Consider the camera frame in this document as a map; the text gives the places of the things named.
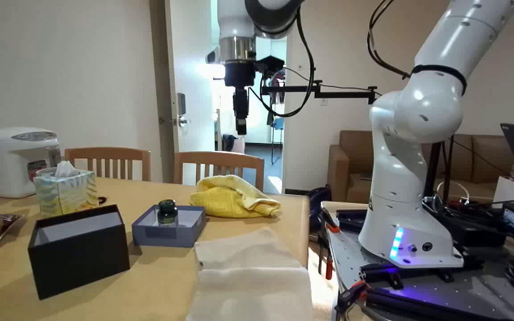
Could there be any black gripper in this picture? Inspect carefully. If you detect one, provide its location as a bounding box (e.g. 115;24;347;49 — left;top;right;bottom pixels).
224;60;259;137

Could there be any metal door handle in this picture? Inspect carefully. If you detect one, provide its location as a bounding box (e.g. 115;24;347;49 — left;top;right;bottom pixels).
175;90;191;130

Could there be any black control box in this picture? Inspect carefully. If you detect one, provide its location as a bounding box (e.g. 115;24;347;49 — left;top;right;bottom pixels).
439;201;509;249

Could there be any white paper sheet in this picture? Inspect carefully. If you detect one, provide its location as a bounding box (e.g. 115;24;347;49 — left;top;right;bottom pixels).
493;174;514;206

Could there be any black stand pole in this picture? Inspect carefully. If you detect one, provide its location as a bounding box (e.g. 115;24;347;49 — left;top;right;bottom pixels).
423;133;457;199

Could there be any black open box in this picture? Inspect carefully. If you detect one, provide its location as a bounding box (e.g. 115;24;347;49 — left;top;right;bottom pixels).
27;203;133;301

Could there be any yellow towel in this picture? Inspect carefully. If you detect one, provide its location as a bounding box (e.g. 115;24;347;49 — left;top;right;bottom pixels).
190;172;282;219

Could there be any brown sofa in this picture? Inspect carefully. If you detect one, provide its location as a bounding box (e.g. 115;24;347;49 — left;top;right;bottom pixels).
327;128;514;203

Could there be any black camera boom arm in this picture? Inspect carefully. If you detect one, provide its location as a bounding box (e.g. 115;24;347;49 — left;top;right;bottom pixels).
261;78;381;105

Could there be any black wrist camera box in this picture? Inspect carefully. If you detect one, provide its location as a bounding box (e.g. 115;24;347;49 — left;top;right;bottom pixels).
256;55;286;80

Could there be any dark blue bag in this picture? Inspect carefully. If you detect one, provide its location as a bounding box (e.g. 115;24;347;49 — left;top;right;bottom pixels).
307;185;332;237

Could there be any dark green small jar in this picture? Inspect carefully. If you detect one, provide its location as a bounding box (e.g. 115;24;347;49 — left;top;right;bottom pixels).
156;197;181;226

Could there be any patterned tissue box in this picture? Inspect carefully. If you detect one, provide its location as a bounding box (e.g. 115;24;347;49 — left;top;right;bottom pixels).
33;158;100;217

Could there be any white electric water boiler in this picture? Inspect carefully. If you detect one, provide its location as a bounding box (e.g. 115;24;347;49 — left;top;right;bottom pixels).
0;126;63;199

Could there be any white door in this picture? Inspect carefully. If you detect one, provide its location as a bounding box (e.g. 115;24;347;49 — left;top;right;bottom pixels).
149;0;218;183

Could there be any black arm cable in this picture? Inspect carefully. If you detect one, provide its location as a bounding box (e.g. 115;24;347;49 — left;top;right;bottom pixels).
366;0;418;80

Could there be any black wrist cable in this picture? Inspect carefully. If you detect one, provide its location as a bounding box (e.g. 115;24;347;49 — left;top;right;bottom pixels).
247;5;320;119

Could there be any wooden chair with dark cushion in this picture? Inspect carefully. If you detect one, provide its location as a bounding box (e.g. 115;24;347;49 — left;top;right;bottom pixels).
63;146;152;183
174;149;266;192

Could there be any grey robot mounting plate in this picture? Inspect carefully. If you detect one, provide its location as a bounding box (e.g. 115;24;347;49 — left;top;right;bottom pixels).
320;199;514;321

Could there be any grey blue shallow box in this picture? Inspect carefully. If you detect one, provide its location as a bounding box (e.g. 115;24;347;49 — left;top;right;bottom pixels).
131;203;207;249

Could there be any beige cloth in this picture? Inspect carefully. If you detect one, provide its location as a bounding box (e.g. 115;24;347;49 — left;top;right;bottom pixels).
186;228;316;321

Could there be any orange black clamp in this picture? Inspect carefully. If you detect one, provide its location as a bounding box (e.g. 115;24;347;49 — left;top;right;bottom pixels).
322;206;343;235
323;253;338;281
336;278;373;311

